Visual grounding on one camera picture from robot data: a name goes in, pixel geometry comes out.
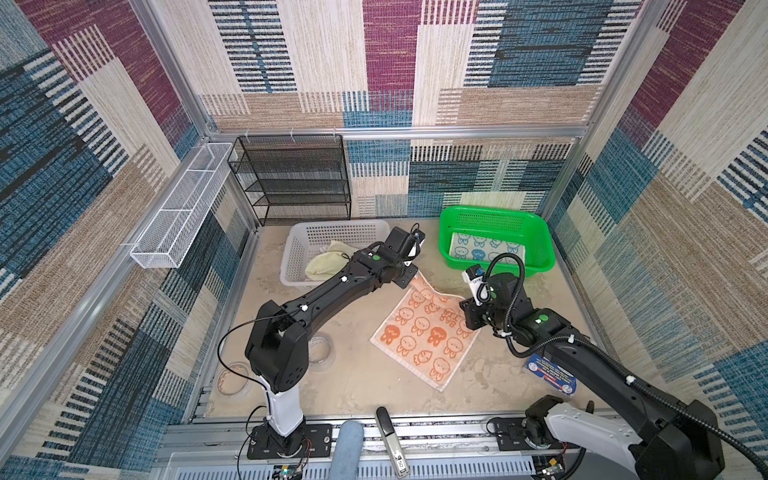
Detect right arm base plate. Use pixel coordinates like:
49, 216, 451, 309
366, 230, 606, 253
485, 417, 579, 451

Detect blue bunny pattern towel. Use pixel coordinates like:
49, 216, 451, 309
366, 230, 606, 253
448, 233, 526, 262

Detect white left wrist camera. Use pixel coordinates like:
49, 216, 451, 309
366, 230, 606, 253
404, 223, 426, 264

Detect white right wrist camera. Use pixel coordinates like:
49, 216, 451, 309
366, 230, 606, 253
462, 264, 490, 306

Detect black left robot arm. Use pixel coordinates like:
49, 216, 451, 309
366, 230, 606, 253
245, 225, 426, 457

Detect black silver handheld tool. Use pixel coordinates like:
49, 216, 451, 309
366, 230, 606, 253
375, 406, 410, 479

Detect clear tape roll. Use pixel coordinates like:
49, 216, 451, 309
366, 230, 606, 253
308, 333, 336, 373
216, 362, 252, 399

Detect blue printed booklet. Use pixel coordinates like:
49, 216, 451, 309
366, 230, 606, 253
525, 354, 578, 396

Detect black wire shelf rack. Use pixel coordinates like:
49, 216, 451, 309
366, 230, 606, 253
229, 134, 352, 226

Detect white wire mesh wall basket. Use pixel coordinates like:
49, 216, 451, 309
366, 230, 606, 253
130, 143, 233, 269

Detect grey blue foam cylinder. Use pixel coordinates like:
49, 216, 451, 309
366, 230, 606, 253
328, 420, 364, 480

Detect green plastic basket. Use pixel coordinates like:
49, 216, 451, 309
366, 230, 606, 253
439, 206, 556, 277

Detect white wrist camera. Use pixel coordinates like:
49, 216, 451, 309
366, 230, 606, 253
404, 223, 426, 264
462, 264, 490, 306

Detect pale yellow towel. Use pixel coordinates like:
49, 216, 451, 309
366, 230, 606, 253
304, 240, 357, 281

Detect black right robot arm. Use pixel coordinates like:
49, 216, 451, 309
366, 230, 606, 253
460, 265, 725, 479

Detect orange pattern towel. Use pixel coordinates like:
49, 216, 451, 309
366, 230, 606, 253
370, 274, 478, 392

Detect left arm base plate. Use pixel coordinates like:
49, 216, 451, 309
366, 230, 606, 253
246, 423, 333, 460

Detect white plastic laundry basket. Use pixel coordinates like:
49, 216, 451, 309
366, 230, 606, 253
280, 219, 391, 289

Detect black corrugated cable hose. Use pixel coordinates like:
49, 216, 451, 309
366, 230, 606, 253
575, 335, 768, 475

